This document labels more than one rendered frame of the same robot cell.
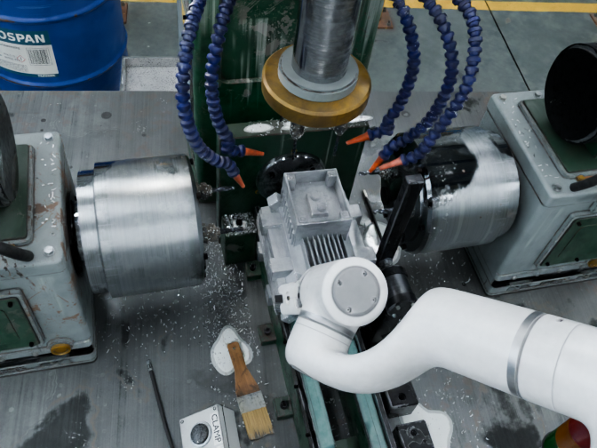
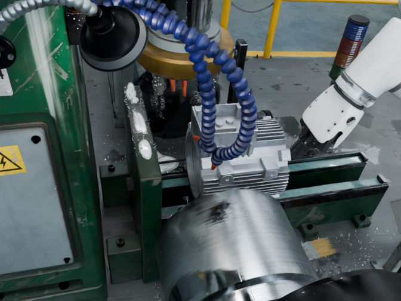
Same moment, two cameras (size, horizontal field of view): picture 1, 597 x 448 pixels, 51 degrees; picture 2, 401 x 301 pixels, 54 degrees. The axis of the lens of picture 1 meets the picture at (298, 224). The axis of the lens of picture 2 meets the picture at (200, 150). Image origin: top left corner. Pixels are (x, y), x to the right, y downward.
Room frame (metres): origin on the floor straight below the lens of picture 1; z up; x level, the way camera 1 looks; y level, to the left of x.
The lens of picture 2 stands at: (0.72, 0.65, 1.65)
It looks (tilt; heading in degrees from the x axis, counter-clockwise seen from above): 42 degrees down; 273
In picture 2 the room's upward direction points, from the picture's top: 6 degrees clockwise
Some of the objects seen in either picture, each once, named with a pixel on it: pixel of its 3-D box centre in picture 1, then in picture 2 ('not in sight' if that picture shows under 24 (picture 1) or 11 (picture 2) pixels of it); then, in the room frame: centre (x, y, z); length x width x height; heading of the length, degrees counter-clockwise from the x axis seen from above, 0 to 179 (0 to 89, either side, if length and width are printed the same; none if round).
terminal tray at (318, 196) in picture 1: (314, 207); (222, 131); (0.72, -0.02, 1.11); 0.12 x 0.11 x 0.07; 20
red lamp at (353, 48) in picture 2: (595, 427); (350, 43); (0.38, -0.48, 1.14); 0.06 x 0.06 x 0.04
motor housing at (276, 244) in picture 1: (313, 254); (234, 160); (0.68, -0.04, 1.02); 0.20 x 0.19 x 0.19; 20
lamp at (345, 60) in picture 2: (581, 436); (345, 57); (0.38, -0.48, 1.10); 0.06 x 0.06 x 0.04
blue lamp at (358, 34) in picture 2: not in sight; (355, 28); (0.38, -0.48, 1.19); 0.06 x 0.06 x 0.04
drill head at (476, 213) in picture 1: (456, 188); (167, 79); (0.89, -0.31, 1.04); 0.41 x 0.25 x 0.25; 111
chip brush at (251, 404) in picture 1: (246, 388); (299, 254); (0.48, 0.04, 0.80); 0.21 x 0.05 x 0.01; 28
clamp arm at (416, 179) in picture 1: (397, 225); (234, 89); (0.70, -0.18, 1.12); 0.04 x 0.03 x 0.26; 21
